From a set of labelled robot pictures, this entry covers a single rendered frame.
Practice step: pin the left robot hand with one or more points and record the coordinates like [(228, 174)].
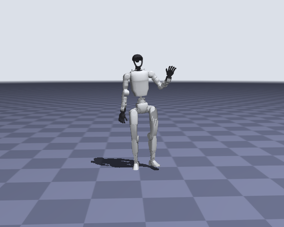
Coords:
[(170, 72)]

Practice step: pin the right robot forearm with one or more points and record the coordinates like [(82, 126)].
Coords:
[(124, 101)]

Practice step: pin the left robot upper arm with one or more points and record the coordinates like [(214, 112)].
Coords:
[(155, 79)]

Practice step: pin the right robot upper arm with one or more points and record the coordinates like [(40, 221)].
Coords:
[(126, 77)]

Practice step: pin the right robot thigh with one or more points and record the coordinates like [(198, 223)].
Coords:
[(133, 120)]

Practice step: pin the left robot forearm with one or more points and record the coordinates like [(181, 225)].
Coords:
[(165, 83)]

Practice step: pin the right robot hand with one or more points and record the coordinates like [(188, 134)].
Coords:
[(122, 116)]

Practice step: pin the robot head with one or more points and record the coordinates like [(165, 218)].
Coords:
[(137, 58)]

